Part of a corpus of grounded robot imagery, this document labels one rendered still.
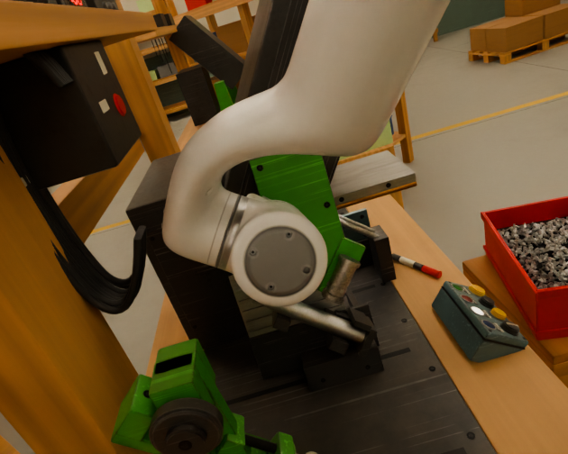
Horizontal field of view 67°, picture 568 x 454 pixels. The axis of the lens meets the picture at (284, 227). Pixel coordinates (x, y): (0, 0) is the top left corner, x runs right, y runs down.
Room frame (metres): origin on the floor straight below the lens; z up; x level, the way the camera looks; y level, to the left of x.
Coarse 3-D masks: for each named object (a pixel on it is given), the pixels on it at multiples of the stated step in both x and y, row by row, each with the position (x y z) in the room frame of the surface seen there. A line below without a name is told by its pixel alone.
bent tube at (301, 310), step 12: (276, 312) 0.57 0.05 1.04; (288, 312) 0.56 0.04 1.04; (300, 312) 0.56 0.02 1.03; (312, 312) 0.56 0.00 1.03; (324, 312) 0.57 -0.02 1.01; (312, 324) 0.56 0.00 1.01; (324, 324) 0.55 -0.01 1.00; (336, 324) 0.55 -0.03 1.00; (348, 324) 0.55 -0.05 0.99; (348, 336) 0.54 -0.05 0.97; (360, 336) 0.54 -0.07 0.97
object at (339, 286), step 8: (344, 256) 0.59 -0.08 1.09; (344, 264) 0.58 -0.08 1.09; (352, 264) 0.57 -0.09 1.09; (360, 264) 0.58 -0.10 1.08; (336, 272) 0.58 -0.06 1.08; (344, 272) 0.57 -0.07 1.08; (352, 272) 0.57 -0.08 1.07; (336, 280) 0.57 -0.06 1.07; (344, 280) 0.57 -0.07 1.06; (328, 288) 0.57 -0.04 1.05; (336, 288) 0.56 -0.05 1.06; (344, 288) 0.57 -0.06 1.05; (328, 296) 0.56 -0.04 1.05; (336, 296) 0.56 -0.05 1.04
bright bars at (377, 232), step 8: (344, 224) 0.76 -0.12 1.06; (352, 224) 0.76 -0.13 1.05; (360, 224) 0.78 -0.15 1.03; (360, 232) 0.76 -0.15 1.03; (368, 232) 0.76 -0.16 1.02; (376, 232) 0.77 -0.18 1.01; (384, 232) 0.76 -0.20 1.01; (376, 240) 0.75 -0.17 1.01; (384, 240) 0.74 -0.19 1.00; (376, 248) 0.74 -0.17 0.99; (384, 248) 0.74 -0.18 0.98; (376, 256) 0.76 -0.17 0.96; (384, 256) 0.74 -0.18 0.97; (376, 264) 0.77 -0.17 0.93; (384, 264) 0.74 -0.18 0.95; (392, 264) 0.74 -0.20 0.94; (384, 272) 0.74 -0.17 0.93; (392, 272) 0.74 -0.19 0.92; (384, 280) 0.74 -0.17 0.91
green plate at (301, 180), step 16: (256, 160) 0.66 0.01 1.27; (272, 160) 0.66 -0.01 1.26; (288, 160) 0.66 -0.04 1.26; (304, 160) 0.65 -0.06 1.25; (320, 160) 0.65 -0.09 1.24; (256, 176) 0.65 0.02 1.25; (272, 176) 0.65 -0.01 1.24; (288, 176) 0.65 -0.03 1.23; (304, 176) 0.65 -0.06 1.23; (320, 176) 0.64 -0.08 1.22; (272, 192) 0.65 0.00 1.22; (288, 192) 0.64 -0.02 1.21; (304, 192) 0.64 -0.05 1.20; (320, 192) 0.64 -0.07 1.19; (304, 208) 0.63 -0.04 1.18; (320, 208) 0.63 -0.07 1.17; (336, 208) 0.63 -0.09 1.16; (320, 224) 0.63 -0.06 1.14; (336, 224) 0.62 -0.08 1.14; (336, 240) 0.62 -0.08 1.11
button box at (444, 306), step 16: (448, 288) 0.60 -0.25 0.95; (464, 288) 0.61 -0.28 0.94; (432, 304) 0.62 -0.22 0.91; (448, 304) 0.58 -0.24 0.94; (464, 304) 0.55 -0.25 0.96; (480, 304) 0.56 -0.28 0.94; (448, 320) 0.56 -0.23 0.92; (464, 320) 0.53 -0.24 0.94; (480, 320) 0.51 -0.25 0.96; (496, 320) 0.52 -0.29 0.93; (464, 336) 0.51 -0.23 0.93; (480, 336) 0.49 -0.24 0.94; (496, 336) 0.47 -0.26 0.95; (512, 336) 0.48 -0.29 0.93; (464, 352) 0.49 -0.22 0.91; (480, 352) 0.48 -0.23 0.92; (496, 352) 0.47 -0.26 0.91; (512, 352) 0.47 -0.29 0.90
